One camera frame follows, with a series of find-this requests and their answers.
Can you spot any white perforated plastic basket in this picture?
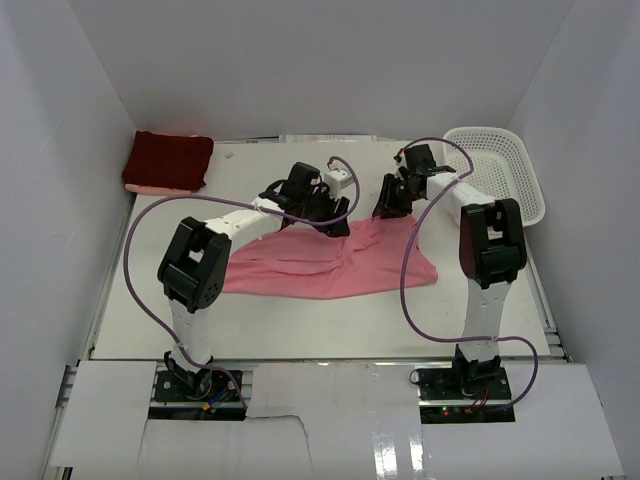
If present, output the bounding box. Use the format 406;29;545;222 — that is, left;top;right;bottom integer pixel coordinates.
443;127;546;227

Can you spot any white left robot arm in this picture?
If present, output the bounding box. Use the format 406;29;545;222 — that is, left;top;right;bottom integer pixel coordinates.
158;158;358;396

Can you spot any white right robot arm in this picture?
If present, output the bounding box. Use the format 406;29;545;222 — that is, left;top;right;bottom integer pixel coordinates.
373;144;527;395

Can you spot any white paper strip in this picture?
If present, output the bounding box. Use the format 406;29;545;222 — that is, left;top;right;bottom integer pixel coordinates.
279;134;377;144

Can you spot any folded dark red t-shirt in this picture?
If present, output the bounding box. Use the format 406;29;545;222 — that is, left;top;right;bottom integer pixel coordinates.
122;131;214;192

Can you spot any folded light pink t-shirt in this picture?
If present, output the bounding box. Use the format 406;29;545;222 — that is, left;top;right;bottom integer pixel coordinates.
124;183;193;197

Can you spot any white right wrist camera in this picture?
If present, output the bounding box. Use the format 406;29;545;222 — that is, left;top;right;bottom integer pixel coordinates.
393;149;408;180

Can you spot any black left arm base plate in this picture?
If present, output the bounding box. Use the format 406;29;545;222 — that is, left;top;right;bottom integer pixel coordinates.
148;370;246;422

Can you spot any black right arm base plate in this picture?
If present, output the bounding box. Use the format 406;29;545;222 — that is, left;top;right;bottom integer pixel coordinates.
409;367;516;425

